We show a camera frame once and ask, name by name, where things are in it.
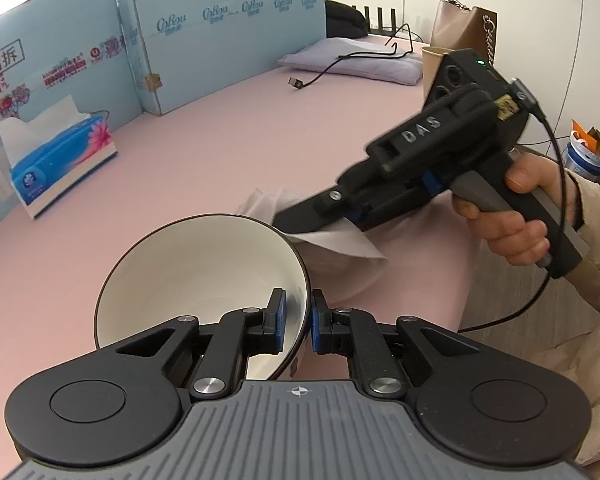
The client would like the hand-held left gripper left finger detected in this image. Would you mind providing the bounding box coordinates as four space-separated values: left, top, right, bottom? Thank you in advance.
115 287 288 401

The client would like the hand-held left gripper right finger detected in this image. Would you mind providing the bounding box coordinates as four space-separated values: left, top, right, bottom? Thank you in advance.
310 288 486 401

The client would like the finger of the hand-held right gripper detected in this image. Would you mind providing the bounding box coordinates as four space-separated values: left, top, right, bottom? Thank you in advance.
347 195 431 233
271 182 381 235

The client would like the white tissue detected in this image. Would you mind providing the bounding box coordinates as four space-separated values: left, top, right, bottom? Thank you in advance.
236 187 388 273

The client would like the white ceramic bowl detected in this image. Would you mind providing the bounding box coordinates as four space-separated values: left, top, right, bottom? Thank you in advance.
94 215 312 383

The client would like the person's right hand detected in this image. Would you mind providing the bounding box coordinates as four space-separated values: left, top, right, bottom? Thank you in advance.
452 152 581 267

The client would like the brown paper cup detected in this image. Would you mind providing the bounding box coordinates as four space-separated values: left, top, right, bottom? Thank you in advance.
421 45 453 111

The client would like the lavender pillow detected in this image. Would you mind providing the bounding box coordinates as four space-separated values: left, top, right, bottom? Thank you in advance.
277 36 425 87

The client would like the beige handbag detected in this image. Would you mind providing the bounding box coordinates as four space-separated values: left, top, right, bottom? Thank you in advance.
430 0 498 68

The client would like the black router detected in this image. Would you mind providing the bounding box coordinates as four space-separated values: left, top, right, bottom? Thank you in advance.
364 5 400 38

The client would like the black cloth bag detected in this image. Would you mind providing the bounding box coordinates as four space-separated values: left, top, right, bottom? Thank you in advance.
325 0 370 40

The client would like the orange paper packet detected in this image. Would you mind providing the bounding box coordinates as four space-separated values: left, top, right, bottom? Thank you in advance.
570 119 600 158

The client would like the beige jacket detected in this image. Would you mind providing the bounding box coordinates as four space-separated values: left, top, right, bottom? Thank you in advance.
457 245 600 467

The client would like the blue tissue box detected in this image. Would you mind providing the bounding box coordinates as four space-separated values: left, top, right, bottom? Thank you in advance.
0 94 118 220

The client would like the blue red-printed cardboard panel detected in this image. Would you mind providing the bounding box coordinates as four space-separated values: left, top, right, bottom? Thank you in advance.
0 0 148 243

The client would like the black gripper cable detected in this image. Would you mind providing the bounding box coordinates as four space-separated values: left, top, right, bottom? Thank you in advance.
457 77 568 335

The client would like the black usb cable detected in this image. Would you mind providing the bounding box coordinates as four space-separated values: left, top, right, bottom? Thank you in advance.
288 23 427 92

